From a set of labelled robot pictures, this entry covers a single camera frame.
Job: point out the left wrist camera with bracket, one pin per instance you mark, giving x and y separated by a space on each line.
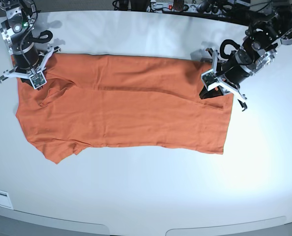
213 78

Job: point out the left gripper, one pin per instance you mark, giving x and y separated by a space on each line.
237 68

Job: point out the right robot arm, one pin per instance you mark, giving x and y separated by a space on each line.
16 31

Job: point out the background cable clutter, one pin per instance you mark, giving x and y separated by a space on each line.
255 14

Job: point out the white power strip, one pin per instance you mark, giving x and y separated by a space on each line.
167 7

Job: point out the orange T-shirt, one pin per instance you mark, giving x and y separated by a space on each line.
121 101

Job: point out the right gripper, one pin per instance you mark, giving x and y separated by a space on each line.
28 57

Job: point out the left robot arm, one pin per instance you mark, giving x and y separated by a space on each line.
264 43

